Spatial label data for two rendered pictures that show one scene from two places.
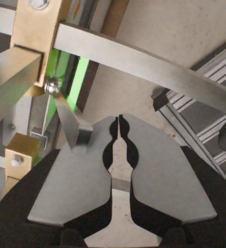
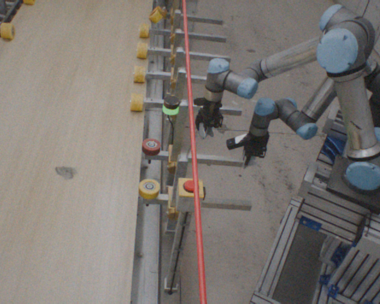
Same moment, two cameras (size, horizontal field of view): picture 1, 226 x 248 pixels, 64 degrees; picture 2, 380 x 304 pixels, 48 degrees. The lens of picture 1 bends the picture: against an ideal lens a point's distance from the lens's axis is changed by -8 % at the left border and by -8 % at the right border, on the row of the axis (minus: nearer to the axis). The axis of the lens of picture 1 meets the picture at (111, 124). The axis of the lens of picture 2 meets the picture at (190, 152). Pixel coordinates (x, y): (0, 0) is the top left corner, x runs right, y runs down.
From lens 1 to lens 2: 1.78 m
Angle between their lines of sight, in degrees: 80
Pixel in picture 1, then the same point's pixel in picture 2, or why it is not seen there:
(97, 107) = not seen: outside the picture
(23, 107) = (148, 238)
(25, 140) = not seen: hidden behind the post
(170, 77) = (213, 157)
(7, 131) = (136, 259)
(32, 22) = not seen: hidden behind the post
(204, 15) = (242, 243)
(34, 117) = (164, 219)
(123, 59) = (198, 156)
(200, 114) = (294, 296)
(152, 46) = (215, 281)
